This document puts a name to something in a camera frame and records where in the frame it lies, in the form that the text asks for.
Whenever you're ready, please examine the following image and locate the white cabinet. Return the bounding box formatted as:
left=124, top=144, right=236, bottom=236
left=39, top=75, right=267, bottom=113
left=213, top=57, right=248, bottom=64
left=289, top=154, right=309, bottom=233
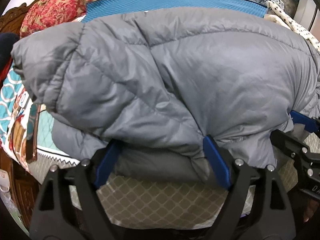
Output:
left=293, top=0, right=320, bottom=40

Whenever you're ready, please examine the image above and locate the wooden nightstand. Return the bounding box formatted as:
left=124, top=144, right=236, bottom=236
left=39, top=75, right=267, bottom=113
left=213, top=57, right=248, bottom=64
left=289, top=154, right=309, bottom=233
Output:
left=1, top=149, right=40, bottom=230

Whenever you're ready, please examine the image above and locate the white black-spotted fleece garment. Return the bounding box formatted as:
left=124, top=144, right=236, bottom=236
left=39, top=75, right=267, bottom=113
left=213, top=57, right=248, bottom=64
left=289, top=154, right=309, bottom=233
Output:
left=264, top=1, right=319, bottom=51

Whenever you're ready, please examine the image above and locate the white floral fleece blanket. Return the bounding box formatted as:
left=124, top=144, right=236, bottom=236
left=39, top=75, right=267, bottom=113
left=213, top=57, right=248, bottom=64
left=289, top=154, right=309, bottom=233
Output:
left=1, top=85, right=39, bottom=171

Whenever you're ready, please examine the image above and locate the white power bank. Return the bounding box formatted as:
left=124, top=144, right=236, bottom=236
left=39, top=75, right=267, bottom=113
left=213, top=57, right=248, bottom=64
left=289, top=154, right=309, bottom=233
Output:
left=18, top=91, right=30, bottom=109

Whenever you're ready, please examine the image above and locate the teal white patterned pillow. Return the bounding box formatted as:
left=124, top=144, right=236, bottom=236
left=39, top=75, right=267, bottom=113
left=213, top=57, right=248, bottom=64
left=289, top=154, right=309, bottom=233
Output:
left=1, top=66, right=36, bottom=147

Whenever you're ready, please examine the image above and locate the carved wooden headboard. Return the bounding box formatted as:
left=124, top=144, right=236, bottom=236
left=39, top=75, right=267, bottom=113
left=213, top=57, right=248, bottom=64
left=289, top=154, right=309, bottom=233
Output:
left=1, top=0, right=41, bottom=37

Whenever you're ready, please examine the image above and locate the brown cardboard box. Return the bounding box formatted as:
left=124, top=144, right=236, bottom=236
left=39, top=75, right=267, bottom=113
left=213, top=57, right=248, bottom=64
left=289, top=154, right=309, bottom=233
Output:
left=11, top=121, right=26, bottom=152

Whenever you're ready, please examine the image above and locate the grey puffer jacket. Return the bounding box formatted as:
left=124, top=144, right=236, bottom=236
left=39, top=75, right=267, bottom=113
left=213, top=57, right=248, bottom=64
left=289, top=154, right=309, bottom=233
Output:
left=11, top=6, right=320, bottom=183

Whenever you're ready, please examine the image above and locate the dark navy folded garment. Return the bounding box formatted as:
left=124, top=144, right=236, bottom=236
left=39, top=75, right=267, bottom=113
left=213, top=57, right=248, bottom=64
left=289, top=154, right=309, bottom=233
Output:
left=0, top=33, right=20, bottom=82

